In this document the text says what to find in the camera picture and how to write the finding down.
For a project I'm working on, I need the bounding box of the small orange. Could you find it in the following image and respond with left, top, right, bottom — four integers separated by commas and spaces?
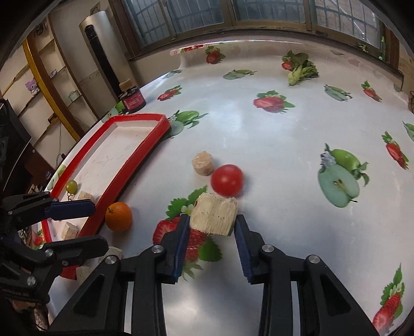
105, 202, 133, 232

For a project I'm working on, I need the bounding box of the black television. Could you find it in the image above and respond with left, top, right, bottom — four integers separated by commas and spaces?
0, 98, 33, 194

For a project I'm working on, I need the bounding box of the barred window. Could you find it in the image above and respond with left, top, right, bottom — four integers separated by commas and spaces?
108, 0, 400, 67

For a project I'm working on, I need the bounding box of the tower air conditioner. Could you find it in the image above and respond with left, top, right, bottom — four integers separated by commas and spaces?
79, 10, 130, 104

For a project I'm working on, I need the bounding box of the red tomato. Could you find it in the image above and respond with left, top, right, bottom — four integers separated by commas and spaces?
211, 164, 244, 196

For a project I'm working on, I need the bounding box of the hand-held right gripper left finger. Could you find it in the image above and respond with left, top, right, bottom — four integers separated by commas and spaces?
48, 214, 191, 336

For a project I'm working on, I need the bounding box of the green lettuce leaf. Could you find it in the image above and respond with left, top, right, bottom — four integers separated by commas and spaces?
282, 51, 319, 86

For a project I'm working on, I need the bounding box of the dark jar with red label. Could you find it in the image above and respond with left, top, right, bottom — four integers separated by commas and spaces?
120, 81, 147, 113

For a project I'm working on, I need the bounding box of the yellow pipe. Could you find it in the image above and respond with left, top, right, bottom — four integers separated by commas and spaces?
21, 39, 81, 143

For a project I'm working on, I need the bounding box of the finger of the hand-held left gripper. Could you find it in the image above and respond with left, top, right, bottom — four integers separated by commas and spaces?
2, 192, 97, 231
31, 235, 109, 281

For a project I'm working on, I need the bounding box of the wooden wall shelf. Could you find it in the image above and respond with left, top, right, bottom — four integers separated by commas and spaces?
0, 13, 99, 156

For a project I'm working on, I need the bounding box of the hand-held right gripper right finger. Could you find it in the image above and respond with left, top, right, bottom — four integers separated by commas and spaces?
233, 213, 380, 336

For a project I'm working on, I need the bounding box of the red rimmed white tray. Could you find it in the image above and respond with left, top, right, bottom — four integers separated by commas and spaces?
42, 112, 171, 280

